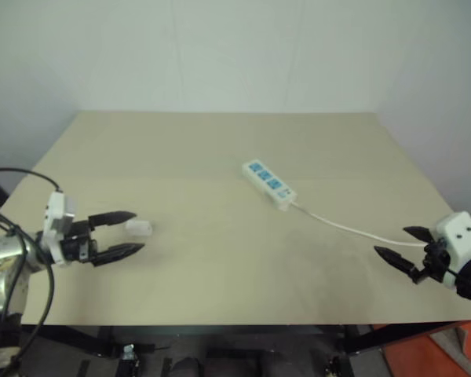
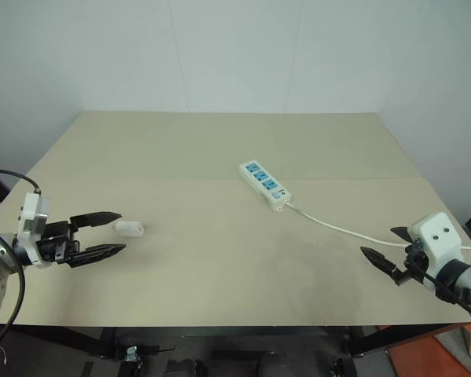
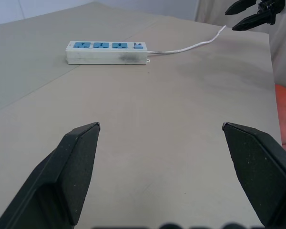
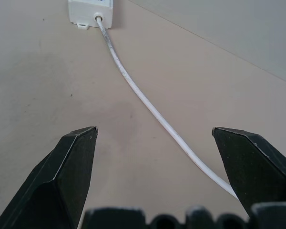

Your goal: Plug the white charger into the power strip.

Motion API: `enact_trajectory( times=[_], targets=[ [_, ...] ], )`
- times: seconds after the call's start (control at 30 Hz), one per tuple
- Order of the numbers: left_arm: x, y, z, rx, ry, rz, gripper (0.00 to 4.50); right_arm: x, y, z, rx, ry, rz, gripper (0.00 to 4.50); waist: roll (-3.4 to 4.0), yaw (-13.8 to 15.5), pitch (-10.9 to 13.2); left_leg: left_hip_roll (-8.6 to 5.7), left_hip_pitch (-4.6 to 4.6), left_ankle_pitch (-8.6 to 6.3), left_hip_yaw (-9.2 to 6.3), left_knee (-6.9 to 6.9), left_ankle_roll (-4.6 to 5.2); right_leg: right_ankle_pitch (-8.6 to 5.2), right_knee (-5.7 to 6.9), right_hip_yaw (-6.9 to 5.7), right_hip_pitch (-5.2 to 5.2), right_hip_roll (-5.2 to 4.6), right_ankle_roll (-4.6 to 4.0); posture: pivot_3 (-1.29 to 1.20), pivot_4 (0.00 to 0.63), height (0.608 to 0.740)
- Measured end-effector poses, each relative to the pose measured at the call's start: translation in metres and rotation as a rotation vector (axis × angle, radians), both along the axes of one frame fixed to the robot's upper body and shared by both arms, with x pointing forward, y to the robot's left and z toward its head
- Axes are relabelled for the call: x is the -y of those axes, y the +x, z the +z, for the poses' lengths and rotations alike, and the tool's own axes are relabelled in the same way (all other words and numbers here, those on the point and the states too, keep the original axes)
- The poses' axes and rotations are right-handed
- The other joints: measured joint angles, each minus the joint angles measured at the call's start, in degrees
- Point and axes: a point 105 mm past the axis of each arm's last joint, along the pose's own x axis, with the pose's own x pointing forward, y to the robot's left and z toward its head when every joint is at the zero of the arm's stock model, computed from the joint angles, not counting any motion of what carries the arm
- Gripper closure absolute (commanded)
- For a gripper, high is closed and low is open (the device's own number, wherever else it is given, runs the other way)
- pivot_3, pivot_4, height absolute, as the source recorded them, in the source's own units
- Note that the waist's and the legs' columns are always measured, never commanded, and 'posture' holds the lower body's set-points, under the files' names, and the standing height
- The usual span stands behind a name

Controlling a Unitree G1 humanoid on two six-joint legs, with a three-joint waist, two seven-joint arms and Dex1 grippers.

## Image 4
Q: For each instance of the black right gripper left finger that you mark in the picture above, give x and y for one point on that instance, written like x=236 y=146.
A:
x=62 y=176

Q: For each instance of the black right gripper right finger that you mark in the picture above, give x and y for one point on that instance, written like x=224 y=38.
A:
x=252 y=167

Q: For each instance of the white power strip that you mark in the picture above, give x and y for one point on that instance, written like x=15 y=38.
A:
x=85 y=12

